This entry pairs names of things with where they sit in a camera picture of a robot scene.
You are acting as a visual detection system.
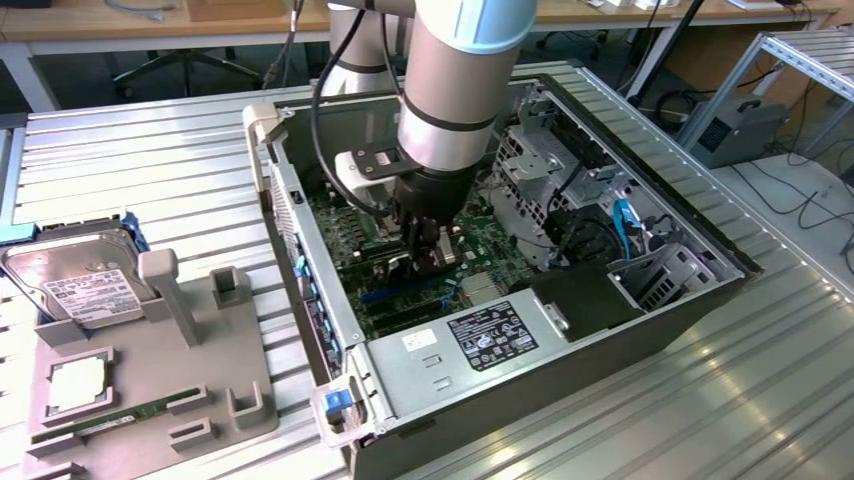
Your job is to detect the silver power supply unit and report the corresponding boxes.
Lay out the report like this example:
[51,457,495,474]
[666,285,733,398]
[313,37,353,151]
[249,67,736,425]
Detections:
[363,288,575,421]

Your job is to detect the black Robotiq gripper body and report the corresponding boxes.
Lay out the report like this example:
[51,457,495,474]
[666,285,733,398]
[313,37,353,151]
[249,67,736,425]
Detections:
[390,168,479,229]

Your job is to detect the black plastic shroud box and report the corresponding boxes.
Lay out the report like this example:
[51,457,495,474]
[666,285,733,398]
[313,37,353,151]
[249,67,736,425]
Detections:
[510,262,646,344]

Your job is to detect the long wooden desk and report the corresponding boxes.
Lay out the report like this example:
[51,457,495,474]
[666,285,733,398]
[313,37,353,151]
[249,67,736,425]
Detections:
[0,0,334,112]

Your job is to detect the light blue coiled cable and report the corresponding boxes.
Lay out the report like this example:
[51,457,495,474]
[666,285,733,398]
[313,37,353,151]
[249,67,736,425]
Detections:
[104,0,179,22]

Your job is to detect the open dark PC case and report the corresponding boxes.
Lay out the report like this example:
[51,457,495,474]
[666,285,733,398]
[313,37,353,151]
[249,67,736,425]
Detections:
[241,72,766,480]

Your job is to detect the blue data wire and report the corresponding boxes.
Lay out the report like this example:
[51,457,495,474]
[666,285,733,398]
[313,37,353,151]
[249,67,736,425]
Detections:
[610,198,646,261]

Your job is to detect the black graphics card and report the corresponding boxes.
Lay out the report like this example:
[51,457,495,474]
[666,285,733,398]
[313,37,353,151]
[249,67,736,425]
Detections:
[346,244,466,301]

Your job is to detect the aluminium frame rack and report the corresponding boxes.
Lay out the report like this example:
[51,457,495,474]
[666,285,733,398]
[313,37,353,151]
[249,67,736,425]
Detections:
[693,29,854,169]

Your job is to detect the metal disk bay cage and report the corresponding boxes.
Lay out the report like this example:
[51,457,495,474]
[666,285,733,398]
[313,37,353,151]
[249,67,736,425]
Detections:
[486,122,642,271]

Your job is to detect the black floor cables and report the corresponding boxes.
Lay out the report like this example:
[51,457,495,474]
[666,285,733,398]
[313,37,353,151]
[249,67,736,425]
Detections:
[726,149,854,232]

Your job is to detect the blue disk caddy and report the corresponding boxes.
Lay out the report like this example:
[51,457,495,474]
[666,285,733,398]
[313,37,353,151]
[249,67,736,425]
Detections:
[0,212,154,261]

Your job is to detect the green RAM stick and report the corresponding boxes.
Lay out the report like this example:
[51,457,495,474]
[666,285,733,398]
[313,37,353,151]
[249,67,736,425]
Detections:
[31,392,197,444]

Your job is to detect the blue expansion slot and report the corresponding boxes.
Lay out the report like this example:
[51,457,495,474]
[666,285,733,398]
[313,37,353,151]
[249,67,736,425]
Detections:
[362,287,433,305]

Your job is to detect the grey dangling cable with plug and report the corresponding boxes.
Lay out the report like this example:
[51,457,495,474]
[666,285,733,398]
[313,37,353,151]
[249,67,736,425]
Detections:
[265,0,306,89]

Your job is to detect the silver hard disk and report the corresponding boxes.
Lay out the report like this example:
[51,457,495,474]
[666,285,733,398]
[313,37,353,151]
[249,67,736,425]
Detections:
[0,232,146,331]

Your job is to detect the grey parts rack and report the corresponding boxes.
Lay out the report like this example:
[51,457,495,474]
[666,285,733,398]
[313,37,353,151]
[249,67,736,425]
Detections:
[19,247,282,480]

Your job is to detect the wooden desk with white legs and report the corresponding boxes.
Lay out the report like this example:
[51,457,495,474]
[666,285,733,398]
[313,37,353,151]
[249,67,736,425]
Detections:
[533,0,842,101]

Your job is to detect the blue case latch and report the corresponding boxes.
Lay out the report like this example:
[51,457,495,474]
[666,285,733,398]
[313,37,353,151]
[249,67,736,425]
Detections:
[319,387,353,416]

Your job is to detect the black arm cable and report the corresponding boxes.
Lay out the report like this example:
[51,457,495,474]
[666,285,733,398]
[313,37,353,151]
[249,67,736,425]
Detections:
[311,0,406,219]

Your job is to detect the silver chipset heat sink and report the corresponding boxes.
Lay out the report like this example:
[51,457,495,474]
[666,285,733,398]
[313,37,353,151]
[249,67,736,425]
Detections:
[458,274,510,307]

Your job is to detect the grey box with handle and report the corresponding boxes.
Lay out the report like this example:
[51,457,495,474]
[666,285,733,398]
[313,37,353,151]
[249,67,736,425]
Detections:
[678,97,794,170]

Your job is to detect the green motherboard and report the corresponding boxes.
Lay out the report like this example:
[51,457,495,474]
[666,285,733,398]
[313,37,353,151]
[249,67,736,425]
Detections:
[303,174,535,341]

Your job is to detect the silver CPU chip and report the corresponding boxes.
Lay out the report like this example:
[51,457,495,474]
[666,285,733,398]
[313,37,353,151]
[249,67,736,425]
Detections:
[50,359,110,409]

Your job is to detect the black office chair base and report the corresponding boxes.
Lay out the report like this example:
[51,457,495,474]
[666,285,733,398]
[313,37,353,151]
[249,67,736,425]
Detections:
[110,47,263,100]

